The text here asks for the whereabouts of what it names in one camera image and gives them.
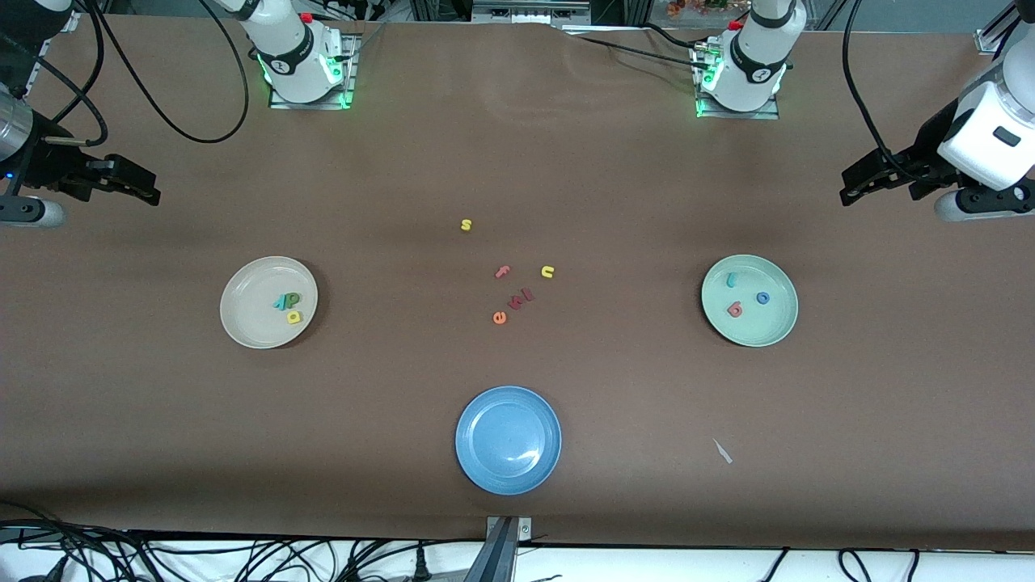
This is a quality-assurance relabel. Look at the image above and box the beige round plate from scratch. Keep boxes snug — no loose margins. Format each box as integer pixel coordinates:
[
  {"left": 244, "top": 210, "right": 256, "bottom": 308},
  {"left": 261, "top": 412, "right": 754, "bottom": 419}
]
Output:
[{"left": 219, "top": 255, "right": 319, "bottom": 350}]

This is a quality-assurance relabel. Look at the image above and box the pale green round plate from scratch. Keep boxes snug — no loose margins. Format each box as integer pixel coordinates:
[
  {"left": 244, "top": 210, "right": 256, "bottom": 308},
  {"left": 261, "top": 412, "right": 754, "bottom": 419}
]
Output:
[{"left": 700, "top": 254, "right": 800, "bottom": 349}]

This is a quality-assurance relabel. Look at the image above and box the brown table cover sheet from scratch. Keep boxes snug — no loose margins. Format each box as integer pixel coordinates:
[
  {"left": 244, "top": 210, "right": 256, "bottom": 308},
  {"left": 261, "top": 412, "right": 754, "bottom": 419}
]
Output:
[{"left": 0, "top": 15, "right": 1035, "bottom": 552}]

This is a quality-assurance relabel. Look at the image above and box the grey metal box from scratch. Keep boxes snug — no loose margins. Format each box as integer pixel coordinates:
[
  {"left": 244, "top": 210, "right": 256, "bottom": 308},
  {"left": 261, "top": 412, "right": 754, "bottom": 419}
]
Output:
[{"left": 471, "top": 0, "right": 594, "bottom": 26}]

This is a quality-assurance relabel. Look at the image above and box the blue round plate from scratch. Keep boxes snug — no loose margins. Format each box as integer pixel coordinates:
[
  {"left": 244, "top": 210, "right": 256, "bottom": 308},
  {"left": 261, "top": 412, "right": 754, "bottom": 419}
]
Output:
[{"left": 454, "top": 385, "right": 563, "bottom": 496}]

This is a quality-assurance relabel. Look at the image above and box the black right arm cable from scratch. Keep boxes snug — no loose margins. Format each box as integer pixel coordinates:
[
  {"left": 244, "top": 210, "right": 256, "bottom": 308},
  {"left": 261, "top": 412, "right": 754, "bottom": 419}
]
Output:
[{"left": 16, "top": 0, "right": 251, "bottom": 149}]

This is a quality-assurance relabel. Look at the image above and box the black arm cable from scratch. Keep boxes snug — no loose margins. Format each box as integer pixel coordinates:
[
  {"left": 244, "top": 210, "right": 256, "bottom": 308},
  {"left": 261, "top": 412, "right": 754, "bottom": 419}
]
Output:
[
  {"left": 16, "top": 0, "right": 251, "bottom": 149},
  {"left": 842, "top": 0, "right": 916, "bottom": 164}
]

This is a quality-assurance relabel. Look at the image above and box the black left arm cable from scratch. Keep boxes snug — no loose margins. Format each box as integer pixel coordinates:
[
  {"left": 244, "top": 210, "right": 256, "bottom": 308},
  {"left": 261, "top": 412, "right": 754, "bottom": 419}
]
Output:
[{"left": 842, "top": 0, "right": 916, "bottom": 164}]

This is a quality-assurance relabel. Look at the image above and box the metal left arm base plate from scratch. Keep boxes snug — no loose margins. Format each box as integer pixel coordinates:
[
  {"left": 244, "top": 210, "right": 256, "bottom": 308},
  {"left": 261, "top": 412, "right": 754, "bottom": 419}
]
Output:
[{"left": 693, "top": 44, "right": 782, "bottom": 121}]

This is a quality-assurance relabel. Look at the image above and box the aluminium frame profile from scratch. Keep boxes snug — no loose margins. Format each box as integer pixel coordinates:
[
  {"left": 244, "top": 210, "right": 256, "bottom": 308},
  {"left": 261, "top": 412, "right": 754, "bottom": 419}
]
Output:
[{"left": 974, "top": 6, "right": 1022, "bottom": 55}]

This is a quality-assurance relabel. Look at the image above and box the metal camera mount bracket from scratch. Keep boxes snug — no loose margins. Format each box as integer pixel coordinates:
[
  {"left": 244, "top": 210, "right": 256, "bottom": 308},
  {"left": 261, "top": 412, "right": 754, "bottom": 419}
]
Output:
[{"left": 484, "top": 515, "right": 534, "bottom": 582}]

